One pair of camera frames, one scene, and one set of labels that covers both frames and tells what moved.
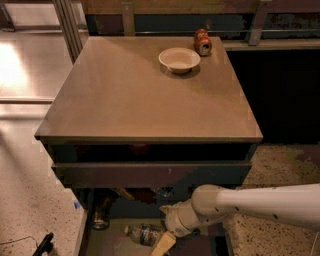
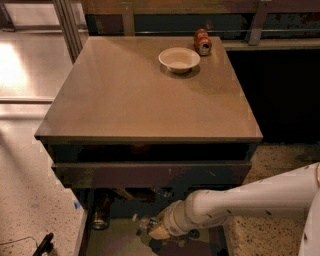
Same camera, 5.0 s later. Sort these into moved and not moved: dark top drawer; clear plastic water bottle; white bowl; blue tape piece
Moved: clear plastic water bottle
Not moved: dark top drawer; white bowl; blue tape piece
